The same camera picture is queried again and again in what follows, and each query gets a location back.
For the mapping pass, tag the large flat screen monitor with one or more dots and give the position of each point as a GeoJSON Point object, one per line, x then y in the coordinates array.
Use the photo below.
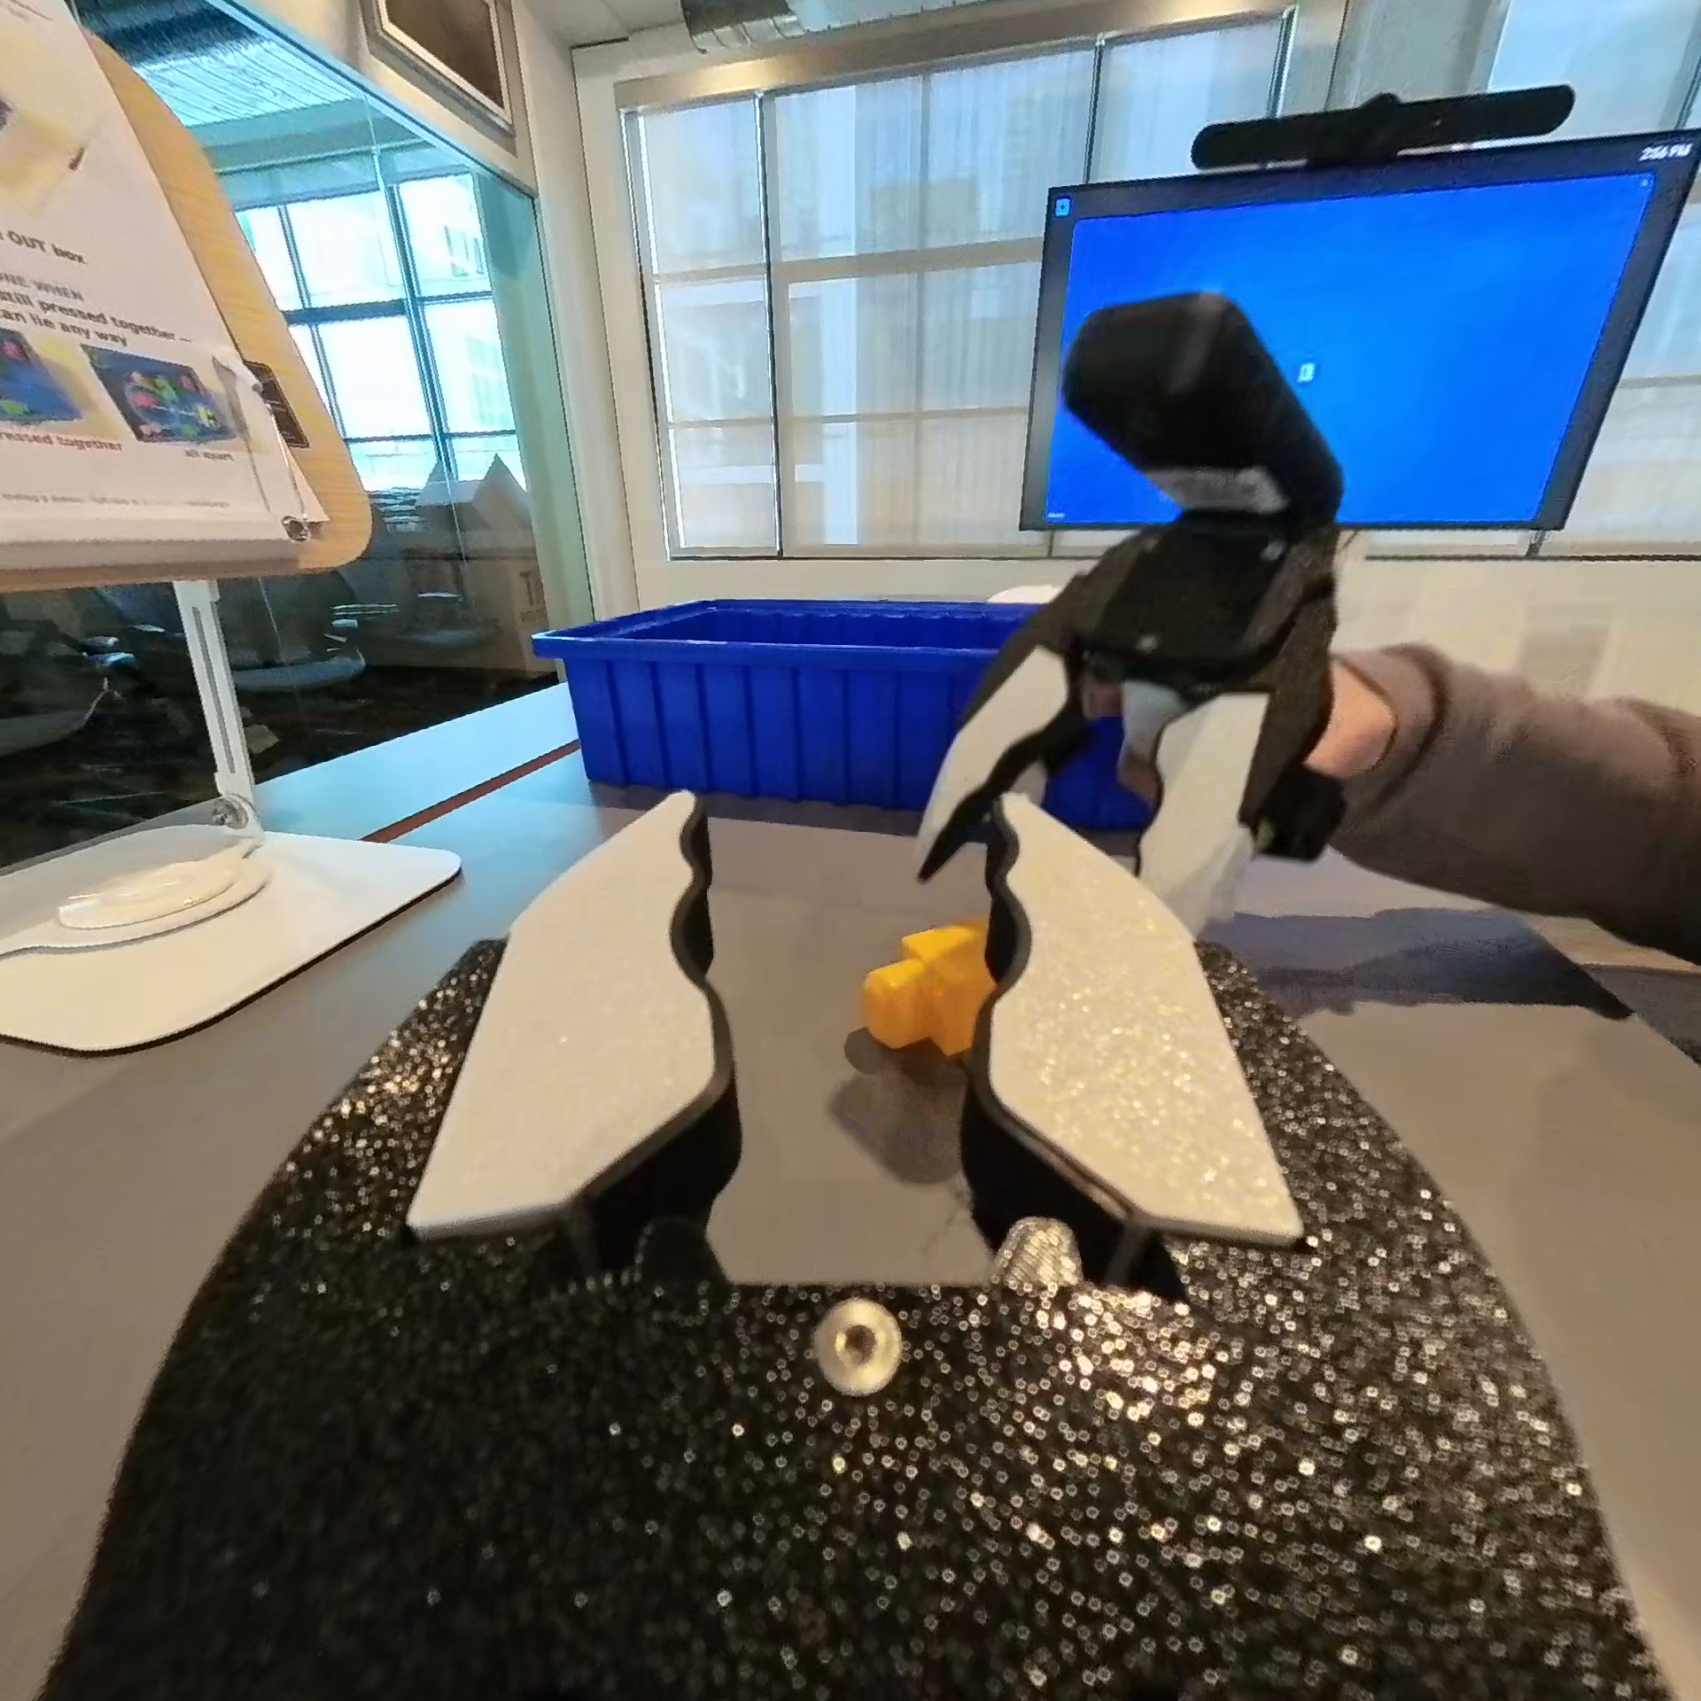
{"type": "Point", "coordinates": [1463, 333]}

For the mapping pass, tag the blue plastic bin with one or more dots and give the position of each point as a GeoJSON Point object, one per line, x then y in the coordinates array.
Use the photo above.
{"type": "Point", "coordinates": [744, 705]}

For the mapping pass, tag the yellow single-stud block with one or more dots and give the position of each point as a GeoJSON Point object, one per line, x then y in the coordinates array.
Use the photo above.
{"type": "Point", "coordinates": [917, 998]}

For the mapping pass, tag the cardboard box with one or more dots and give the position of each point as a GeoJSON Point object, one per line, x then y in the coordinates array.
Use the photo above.
{"type": "Point", "coordinates": [478, 571]}

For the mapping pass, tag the white base document stand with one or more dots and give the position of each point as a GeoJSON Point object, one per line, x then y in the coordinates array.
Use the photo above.
{"type": "Point", "coordinates": [266, 931]}

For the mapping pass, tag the black video bar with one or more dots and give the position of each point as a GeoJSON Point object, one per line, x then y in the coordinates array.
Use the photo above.
{"type": "Point", "coordinates": [1396, 122]}

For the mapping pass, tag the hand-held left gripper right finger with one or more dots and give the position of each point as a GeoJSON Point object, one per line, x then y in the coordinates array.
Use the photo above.
{"type": "Point", "coordinates": [1131, 1049]}

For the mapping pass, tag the person's right hand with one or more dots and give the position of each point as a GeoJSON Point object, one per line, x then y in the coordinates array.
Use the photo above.
{"type": "Point", "coordinates": [1364, 717]}

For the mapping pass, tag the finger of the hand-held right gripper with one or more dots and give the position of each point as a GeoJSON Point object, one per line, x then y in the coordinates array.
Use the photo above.
{"type": "Point", "coordinates": [1210, 798]}
{"type": "Point", "coordinates": [996, 731]}

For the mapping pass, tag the person's right forearm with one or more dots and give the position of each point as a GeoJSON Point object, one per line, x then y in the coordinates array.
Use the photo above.
{"type": "Point", "coordinates": [1542, 798]}

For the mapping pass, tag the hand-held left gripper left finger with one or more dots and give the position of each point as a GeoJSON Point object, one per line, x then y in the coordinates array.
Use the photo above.
{"type": "Point", "coordinates": [585, 1037]}

